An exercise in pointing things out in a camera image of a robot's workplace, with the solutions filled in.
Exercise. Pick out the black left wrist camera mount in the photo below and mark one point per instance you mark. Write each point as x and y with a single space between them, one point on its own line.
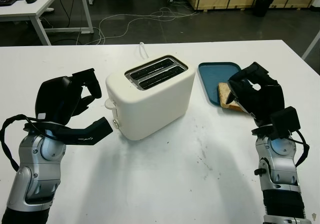
85 133

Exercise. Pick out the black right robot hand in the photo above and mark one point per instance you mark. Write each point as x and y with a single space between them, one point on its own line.
267 96

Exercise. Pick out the toasted bread slice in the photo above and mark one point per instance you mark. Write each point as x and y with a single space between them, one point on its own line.
223 96

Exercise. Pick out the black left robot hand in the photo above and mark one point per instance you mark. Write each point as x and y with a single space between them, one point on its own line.
55 98

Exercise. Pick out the blue plastic tray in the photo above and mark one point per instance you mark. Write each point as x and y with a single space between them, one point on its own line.
212 76

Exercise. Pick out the silver toaster dial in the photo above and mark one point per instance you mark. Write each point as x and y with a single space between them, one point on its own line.
116 124

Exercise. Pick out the white office desk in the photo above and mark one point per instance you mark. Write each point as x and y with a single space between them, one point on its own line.
32 7

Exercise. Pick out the small white floor object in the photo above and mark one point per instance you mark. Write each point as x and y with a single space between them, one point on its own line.
50 9

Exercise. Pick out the white two-slot toaster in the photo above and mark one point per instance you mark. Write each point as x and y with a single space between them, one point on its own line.
155 101

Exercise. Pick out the white slanted table leg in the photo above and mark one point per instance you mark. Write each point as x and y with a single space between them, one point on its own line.
311 44

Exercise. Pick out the black trash bin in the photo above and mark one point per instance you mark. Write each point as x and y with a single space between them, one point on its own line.
262 4

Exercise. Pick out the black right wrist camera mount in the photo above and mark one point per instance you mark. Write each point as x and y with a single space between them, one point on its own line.
285 121

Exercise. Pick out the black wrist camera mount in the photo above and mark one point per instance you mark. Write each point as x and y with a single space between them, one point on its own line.
85 133
285 121

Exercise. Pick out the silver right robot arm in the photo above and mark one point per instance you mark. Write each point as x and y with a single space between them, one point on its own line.
277 164

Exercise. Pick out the white toaster lever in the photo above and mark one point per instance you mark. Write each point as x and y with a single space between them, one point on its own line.
108 104

